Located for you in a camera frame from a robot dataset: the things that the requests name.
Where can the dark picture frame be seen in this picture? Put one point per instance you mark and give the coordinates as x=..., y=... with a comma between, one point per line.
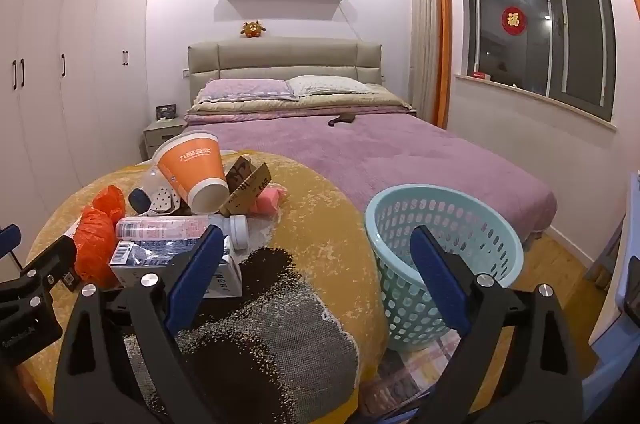
x=166, y=112

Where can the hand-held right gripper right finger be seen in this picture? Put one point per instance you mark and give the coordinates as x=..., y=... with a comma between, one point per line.
x=440, y=276

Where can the grey nightstand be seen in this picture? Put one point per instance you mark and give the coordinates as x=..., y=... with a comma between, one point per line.
x=160, y=139

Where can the blue white milk carton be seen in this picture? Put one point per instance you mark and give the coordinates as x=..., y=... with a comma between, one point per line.
x=132, y=269

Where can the red round window decoration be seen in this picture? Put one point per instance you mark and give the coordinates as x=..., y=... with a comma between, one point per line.
x=513, y=20

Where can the brown cardboard piece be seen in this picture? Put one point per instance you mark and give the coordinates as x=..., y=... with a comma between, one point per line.
x=250, y=189

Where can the white dotted sock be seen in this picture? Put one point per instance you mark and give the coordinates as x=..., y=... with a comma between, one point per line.
x=162, y=201

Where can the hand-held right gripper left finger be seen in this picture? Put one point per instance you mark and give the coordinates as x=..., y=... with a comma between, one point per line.
x=196, y=274

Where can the white patterned pillow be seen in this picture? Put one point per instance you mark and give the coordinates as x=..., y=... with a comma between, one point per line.
x=325, y=85

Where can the blue white furniture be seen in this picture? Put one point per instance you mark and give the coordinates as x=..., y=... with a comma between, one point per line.
x=625, y=264

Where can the teal plastic basket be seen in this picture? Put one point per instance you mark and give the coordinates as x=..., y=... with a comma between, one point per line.
x=400, y=294

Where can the small red box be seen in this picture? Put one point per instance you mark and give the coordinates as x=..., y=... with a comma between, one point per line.
x=481, y=75

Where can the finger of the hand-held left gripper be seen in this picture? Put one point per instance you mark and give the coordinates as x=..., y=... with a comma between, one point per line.
x=52, y=261
x=7, y=241

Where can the dark blue small object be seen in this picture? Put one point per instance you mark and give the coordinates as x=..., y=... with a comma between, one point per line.
x=139, y=200

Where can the white wardrobe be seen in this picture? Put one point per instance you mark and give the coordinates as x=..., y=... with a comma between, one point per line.
x=60, y=54

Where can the grey framed window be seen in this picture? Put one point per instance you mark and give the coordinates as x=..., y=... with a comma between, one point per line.
x=540, y=34

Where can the yellow printed blanket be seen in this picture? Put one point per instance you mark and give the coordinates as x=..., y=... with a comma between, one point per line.
x=310, y=214

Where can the dark brown object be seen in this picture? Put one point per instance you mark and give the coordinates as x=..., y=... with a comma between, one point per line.
x=342, y=120

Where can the plaid cloth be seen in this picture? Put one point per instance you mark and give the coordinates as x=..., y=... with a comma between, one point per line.
x=410, y=369

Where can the purple bedspread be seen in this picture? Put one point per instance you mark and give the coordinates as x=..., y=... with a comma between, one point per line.
x=400, y=154

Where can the orange plush toy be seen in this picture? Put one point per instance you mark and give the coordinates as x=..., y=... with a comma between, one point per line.
x=252, y=30

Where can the pink sponge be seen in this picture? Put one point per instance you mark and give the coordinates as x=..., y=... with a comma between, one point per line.
x=270, y=200

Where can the purple pillow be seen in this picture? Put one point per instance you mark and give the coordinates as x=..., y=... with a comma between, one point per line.
x=245, y=89

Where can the beige padded headboard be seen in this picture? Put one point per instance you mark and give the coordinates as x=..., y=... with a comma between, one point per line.
x=285, y=59

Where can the orange plastic bag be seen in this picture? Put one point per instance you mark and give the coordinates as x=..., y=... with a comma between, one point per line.
x=95, y=234

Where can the beige orange curtain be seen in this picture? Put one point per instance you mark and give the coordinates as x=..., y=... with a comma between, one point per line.
x=432, y=29

